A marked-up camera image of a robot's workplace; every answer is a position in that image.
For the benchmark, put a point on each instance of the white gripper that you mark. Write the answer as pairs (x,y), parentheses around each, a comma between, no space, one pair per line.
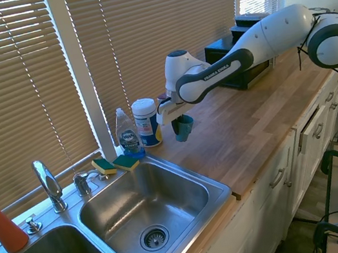
(169,111)

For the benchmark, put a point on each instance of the teal mug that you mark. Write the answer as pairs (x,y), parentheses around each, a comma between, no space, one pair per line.
(186,132)

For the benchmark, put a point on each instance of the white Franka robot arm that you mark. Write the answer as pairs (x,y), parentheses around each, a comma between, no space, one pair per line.
(270,33)

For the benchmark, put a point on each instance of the stainless steel double sink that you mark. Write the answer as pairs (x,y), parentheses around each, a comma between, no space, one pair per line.
(155,197)

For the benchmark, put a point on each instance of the metal sink drain strainer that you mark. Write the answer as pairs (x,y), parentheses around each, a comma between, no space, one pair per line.
(154,237)

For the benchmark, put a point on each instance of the chrome sink sprayer knob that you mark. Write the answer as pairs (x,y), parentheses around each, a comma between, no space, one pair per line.
(34,225)

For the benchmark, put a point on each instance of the Lysol wipes canister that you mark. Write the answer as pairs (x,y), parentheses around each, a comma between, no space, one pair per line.
(147,123)

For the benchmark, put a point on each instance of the clear dish soap bottle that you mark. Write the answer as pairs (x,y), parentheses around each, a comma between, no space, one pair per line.
(129,136)

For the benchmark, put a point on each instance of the yellow green sponge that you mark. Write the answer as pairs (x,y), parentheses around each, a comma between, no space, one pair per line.
(126,163)
(104,166)

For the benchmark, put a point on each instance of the wide beige window blind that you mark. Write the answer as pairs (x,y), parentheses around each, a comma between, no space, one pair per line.
(153,21)

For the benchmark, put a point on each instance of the chrome soap dispenser pump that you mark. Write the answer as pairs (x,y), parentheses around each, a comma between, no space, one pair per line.
(81,182)

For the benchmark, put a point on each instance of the black box on microwave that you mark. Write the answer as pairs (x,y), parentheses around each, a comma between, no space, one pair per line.
(246,26)

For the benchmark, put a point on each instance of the white kitchen cabinet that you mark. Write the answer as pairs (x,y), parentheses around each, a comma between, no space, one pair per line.
(268,207)

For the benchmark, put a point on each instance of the round metal cabinet knob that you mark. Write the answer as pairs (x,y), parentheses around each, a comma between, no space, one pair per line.
(288,182)

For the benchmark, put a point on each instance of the chrome faucet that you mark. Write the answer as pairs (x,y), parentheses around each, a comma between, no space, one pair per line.
(48,184)

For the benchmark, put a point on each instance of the black C-clamp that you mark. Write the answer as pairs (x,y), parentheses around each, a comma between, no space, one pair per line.
(324,228)
(331,155)

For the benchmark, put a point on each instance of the orange spray bottle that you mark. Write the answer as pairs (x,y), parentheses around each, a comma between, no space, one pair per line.
(5,227)

